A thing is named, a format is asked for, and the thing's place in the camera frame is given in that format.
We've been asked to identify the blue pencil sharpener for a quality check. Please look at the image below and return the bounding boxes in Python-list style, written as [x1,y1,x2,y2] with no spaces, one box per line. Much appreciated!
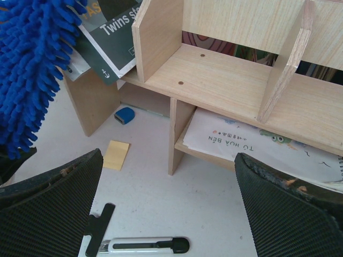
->
[114,107,135,125]

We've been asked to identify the white and black utility knife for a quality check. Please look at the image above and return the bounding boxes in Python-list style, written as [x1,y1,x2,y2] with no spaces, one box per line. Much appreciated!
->
[84,203,190,256]

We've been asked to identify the yellow sticky note pad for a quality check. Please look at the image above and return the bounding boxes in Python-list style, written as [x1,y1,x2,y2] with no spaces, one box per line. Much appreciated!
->
[103,140,130,171]

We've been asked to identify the white paper notebook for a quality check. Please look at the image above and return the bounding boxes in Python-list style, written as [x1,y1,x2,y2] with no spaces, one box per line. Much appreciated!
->
[183,108,342,192]

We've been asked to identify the blue microfiber duster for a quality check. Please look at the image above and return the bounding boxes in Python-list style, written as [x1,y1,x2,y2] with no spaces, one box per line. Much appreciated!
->
[1,1,87,159]

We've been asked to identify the white Chokladfabriken book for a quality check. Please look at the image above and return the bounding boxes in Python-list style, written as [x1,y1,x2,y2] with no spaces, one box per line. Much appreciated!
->
[66,49,91,81]

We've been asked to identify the wooden desktop bookshelf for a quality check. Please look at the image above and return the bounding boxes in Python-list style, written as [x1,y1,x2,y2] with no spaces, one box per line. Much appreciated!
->
[63,0,343,177]

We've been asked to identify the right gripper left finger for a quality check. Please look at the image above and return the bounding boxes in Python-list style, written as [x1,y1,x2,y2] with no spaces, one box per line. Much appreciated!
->
[1,149,103,256]

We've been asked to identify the Twins story dark book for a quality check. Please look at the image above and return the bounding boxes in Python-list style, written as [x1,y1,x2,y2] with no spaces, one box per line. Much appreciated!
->
[75,1,141,85]

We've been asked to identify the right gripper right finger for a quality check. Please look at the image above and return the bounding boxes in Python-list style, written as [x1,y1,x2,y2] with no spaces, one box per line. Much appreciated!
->
[234,153,342,256]

